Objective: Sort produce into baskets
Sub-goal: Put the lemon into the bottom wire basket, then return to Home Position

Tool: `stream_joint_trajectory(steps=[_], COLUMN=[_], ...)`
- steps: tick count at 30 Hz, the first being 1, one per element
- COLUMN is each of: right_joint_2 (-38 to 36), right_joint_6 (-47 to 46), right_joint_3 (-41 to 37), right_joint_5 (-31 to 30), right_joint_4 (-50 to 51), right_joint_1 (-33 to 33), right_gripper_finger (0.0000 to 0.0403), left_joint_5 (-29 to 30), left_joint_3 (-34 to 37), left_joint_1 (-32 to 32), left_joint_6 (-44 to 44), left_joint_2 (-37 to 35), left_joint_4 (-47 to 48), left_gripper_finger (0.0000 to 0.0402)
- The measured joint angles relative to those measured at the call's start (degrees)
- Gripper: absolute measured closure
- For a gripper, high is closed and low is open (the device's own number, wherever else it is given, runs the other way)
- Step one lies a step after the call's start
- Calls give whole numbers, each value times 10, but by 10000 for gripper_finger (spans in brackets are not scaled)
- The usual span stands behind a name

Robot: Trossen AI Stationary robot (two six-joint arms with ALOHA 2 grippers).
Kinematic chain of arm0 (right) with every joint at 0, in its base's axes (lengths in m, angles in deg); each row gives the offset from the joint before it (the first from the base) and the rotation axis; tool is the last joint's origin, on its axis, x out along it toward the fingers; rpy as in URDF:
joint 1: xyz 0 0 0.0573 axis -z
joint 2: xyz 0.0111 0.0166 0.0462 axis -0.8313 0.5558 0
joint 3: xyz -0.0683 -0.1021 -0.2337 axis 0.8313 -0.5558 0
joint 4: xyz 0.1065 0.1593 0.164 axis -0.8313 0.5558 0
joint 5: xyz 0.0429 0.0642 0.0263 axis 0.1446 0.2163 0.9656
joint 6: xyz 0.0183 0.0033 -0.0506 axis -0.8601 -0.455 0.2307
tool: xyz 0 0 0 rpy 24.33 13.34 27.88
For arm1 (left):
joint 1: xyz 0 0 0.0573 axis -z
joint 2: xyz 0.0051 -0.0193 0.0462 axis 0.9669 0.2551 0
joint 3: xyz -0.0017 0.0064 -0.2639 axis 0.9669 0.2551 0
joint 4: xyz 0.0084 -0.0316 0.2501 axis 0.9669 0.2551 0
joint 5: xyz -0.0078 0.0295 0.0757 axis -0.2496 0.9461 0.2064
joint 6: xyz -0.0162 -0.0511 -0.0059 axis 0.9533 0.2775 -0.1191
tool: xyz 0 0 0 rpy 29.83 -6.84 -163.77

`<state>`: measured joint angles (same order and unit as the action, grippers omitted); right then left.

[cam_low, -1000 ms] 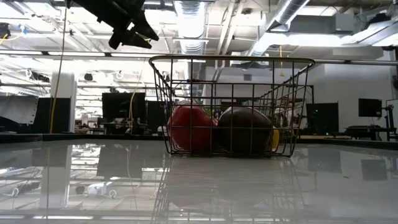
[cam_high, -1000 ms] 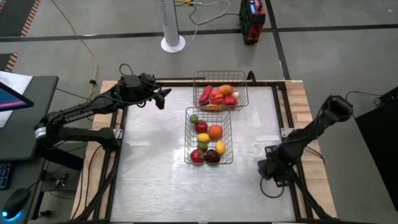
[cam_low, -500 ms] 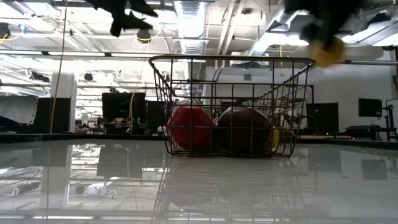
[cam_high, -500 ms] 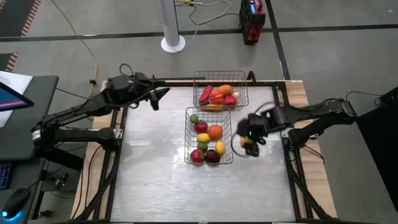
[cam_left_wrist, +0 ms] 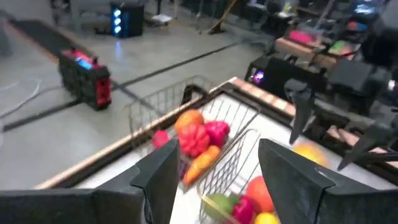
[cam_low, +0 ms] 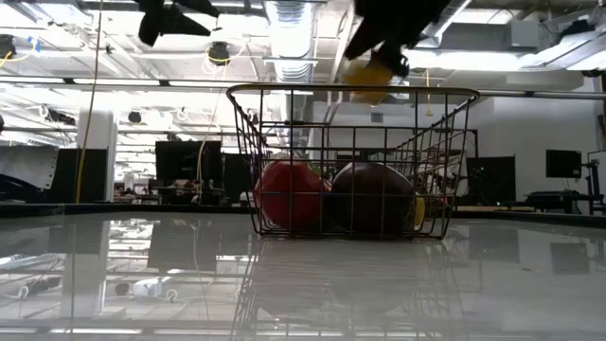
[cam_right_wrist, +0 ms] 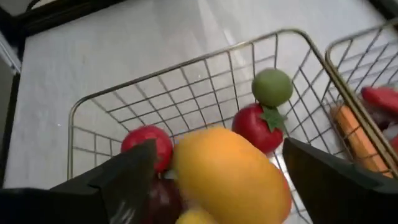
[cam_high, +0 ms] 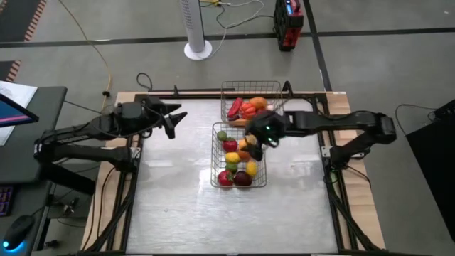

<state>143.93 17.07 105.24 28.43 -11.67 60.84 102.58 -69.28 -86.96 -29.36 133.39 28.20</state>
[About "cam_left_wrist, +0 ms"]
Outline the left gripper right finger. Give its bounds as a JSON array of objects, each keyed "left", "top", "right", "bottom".
[{"left": 258, "top": 138, "right": 398, "bottom": 224}]

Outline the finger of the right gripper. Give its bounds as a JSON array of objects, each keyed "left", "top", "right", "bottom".
[
  {"left": 337, "top": 123, "right": 396, "bottom": 170},
  {"left": 284, "top": 78, "right": 317, "bottom": 144}
]

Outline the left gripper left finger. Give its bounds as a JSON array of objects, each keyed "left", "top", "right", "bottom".
[{"left": 0, "top": 139, "right": 181, "bottom": 224}]

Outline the yellow orange mango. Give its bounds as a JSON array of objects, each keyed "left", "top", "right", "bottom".
[{"left": 291, "top": 141, "right": 330, "bottom": 169}]

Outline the yellow lemon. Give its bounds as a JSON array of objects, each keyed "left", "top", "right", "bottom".
[{"left": 253, "top": 212, "right": 280, "bottom": 224}]

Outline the round orange fruit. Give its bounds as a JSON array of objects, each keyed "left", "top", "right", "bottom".
[{"left": 245, "top": 175, "right": 276, "bottom": 214}]

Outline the small red bell pepper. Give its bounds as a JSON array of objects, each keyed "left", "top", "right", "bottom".
[{"left": 203, "top": 120, "right": 231, "bottom": 149}]

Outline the green lime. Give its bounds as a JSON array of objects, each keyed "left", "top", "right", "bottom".
[{"left": 202, "top": 193, "right": 239, "bottom": 220}]

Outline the large red bell pepper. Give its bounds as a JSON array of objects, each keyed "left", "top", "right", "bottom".
[{"left": 177, "top": 123, "right": 211, "bottom": 158}]

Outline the orange carrot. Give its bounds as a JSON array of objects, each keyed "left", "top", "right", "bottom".
[{"left": 182, "top": 145, "right": 221, "bottom": 187}]

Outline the tan orange potato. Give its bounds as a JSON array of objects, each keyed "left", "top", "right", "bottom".
[{"left": 174, "top": 109, "right": 205, "bottom": 133}]

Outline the wooden table border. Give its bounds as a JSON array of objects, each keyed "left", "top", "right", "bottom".
[{"left": 34, "top": 77, "right": 398, "bottom": 190}]

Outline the black computer tower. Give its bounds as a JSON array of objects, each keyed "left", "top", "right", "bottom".
[{"left": 244, "top": 55, "right": 327, "bottom": 100}]

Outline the wooden desk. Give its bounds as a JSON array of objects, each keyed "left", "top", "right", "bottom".
[{"left": 275, "top": 36, "right": 361, "bottom": 68}]

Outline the red black power station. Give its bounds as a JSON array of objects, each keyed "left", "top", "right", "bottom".
[{"left": 58, "top": 48, "right": 113, "bottom": 111}]

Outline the black mat orange striped edge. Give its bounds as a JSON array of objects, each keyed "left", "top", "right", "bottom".
[{"left": 9, "top": 18, "right": 94, "bottom": 60}]

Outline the black computer with blue lights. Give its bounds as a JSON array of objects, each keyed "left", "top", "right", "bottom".
[{"left": 110, "top": 1, "right": 146, "bottom": 39}]

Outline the bronze wire basket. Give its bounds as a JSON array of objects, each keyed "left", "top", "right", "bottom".
[
  {"left": 124, "top": 74, "right": 262, "bottom": 194},
  {"left": 195, "top": 129, "right": 280, "bottom": 224}
]

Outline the black aluminium table frame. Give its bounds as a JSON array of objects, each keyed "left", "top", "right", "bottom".
[{"left": 62, "top": 83, "right": 398, "bottom": 187}]

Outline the white floor cable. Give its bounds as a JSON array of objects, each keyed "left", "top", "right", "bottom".
[{"left": 0, "top": 79, "right": 43, "bottom": 121}]

